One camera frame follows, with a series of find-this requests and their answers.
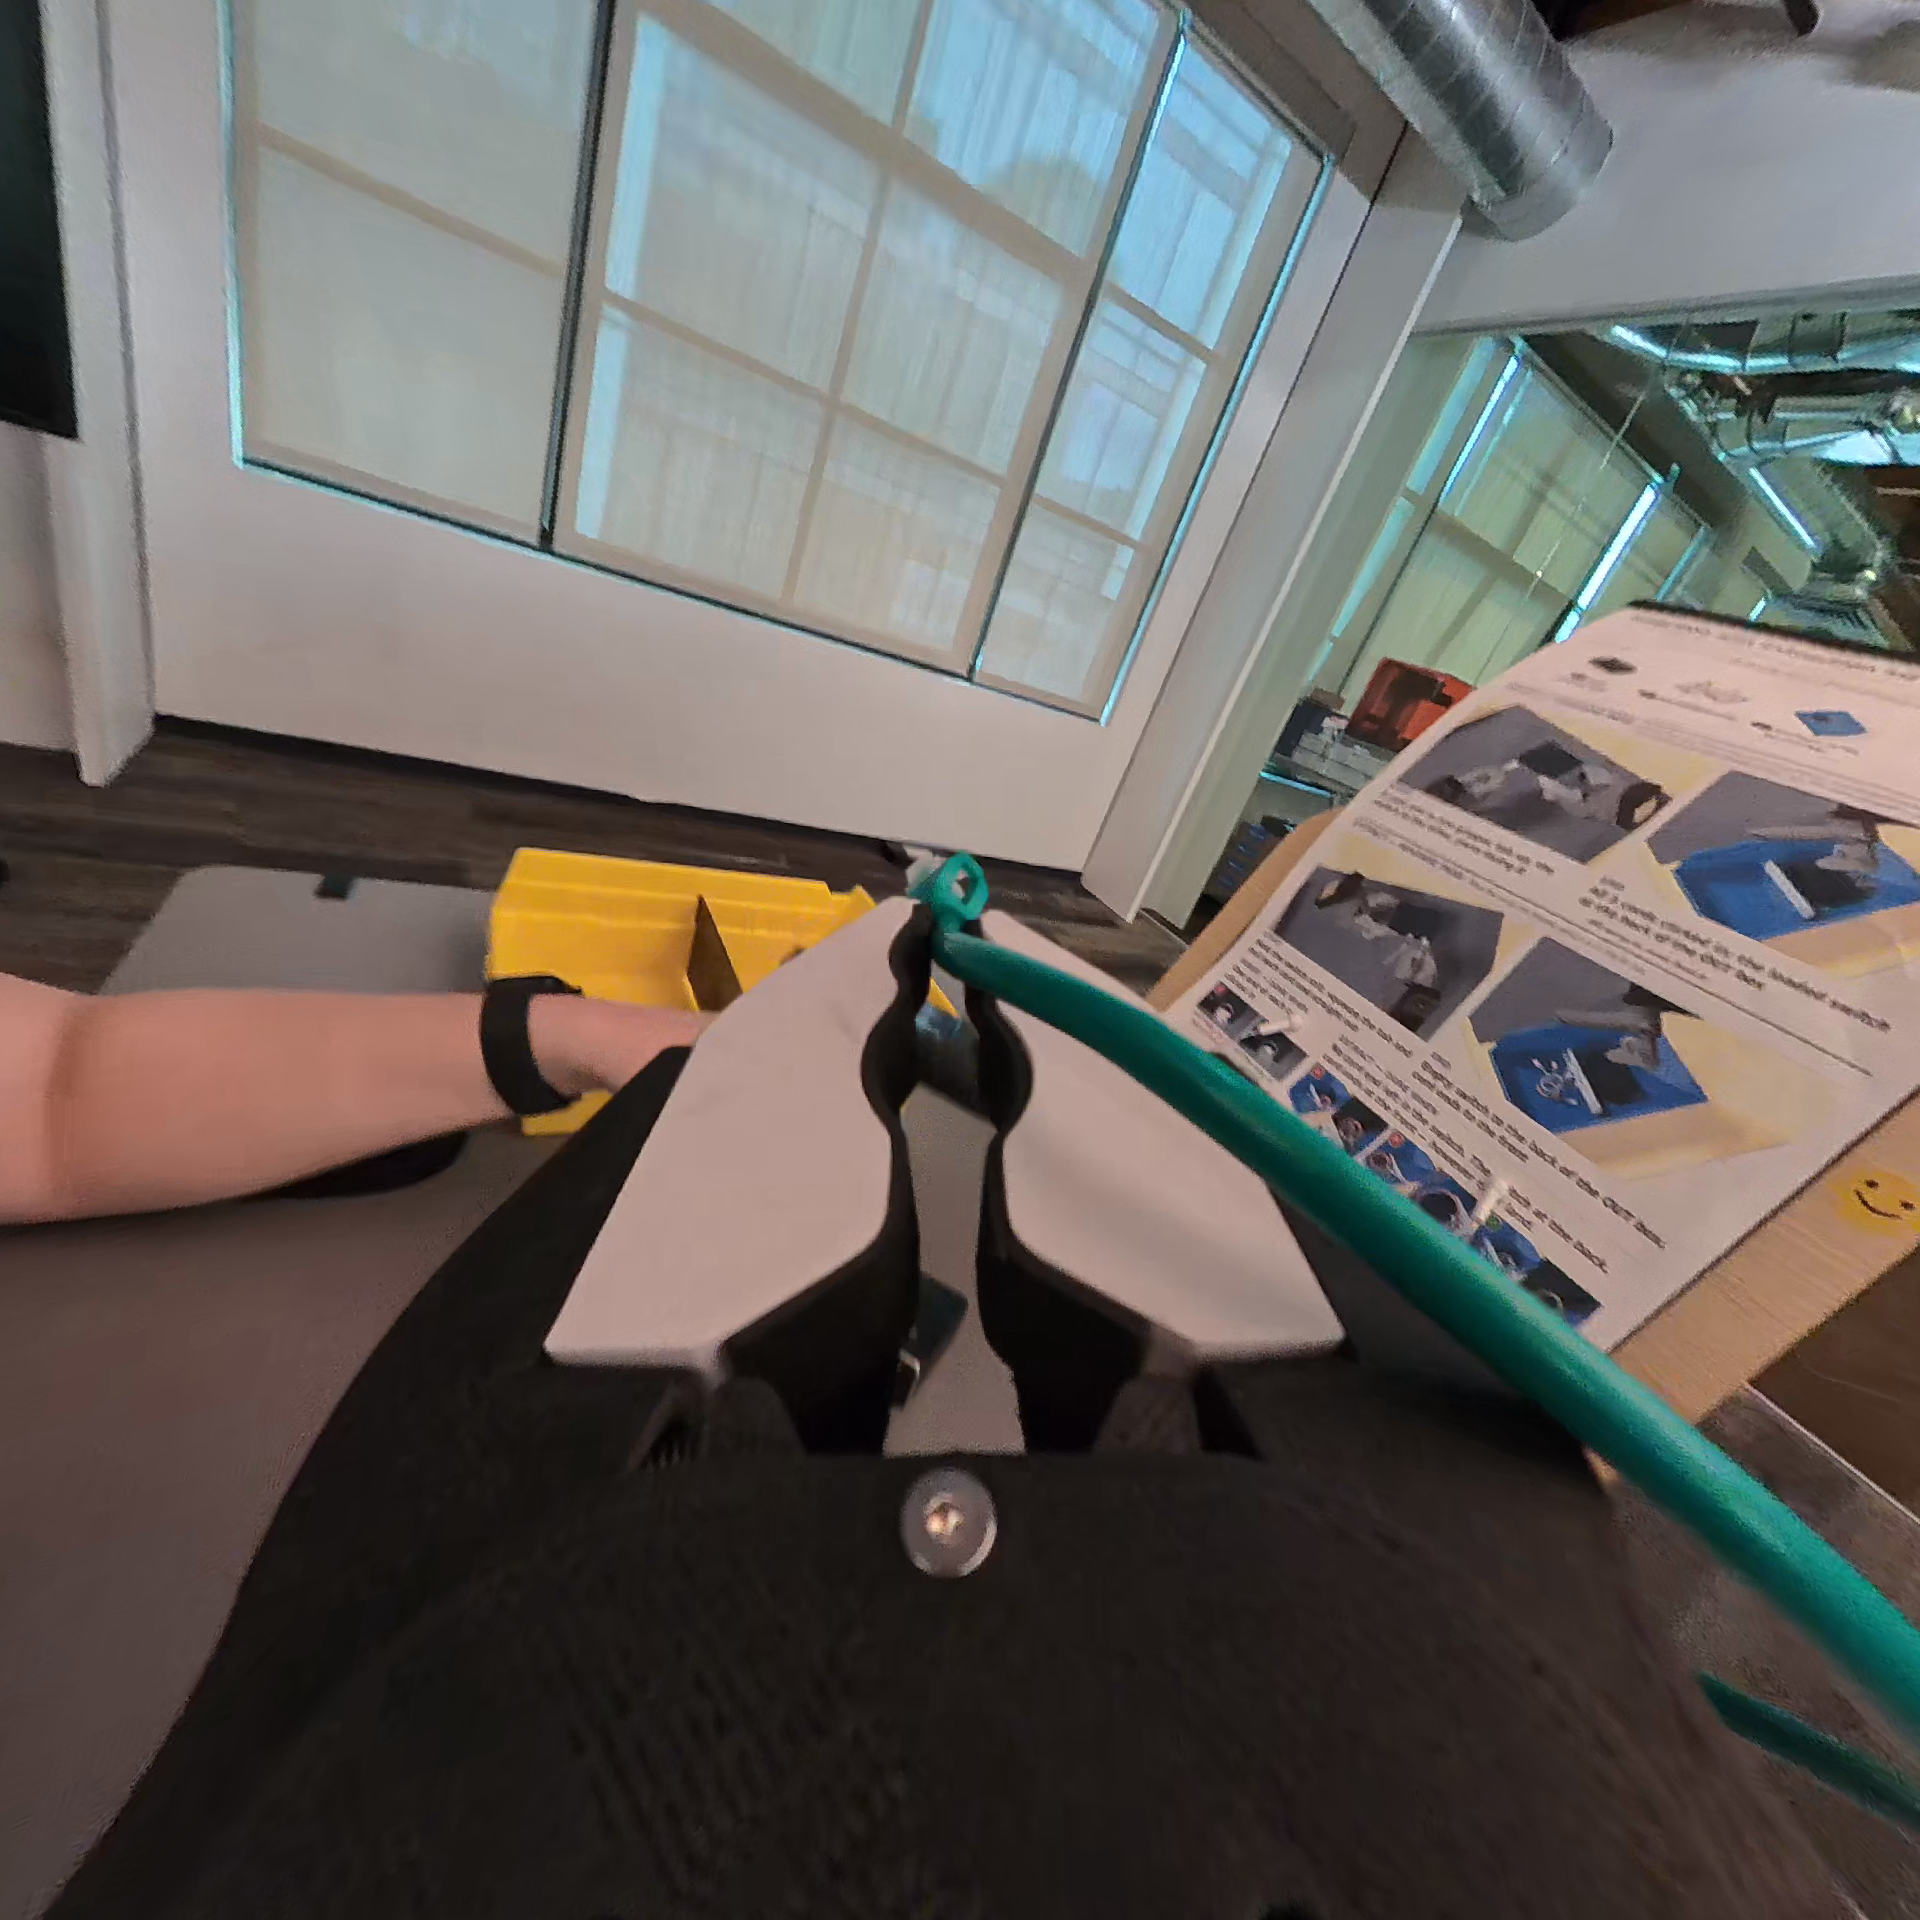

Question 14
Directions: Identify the person's left hand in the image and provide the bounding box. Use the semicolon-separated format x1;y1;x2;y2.
532;993;720;1098

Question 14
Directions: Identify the instruction poster board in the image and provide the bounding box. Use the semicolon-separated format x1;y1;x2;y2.
1148;598;1920;1419

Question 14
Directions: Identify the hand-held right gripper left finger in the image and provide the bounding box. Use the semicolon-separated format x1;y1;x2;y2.
544;901;921;1450

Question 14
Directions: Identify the green ethernet cable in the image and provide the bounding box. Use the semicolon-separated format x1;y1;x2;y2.
907;853;1920;1836

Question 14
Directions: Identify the yellow plastic bin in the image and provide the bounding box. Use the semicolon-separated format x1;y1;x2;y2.
481;849;961;1135

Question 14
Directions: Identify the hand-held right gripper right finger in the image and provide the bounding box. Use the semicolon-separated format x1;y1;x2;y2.
960;908;1348;1450

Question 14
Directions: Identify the interior glass partition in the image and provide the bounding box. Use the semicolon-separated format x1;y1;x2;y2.
1199;330;1715;916

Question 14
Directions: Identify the white framed window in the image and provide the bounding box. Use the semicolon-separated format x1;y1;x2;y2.
217;0;1340;725

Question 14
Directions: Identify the black wristband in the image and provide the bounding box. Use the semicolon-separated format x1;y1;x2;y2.
478;975;585;1115

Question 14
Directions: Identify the round silver air duct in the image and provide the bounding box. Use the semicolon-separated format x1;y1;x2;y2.
1350;0;1616;242

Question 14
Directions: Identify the person's left forearm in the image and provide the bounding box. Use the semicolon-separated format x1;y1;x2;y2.
0;966;519;1228

